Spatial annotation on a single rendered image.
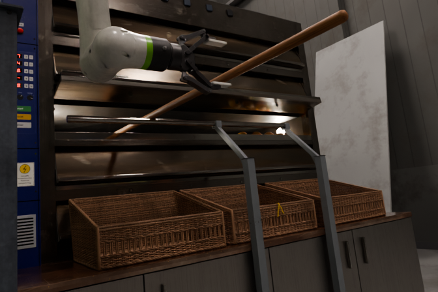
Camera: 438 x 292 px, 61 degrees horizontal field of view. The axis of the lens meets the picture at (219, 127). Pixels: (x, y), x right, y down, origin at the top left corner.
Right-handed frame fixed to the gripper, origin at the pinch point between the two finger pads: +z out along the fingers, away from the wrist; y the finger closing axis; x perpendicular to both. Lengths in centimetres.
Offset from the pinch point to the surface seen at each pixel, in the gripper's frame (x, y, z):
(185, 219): -50, 48, 10
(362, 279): -44, 91, 111
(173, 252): -50, 60, 4
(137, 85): -85, -20, 9
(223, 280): -45, 74, 23
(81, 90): -94, -18, -18
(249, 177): -40, 33, 38
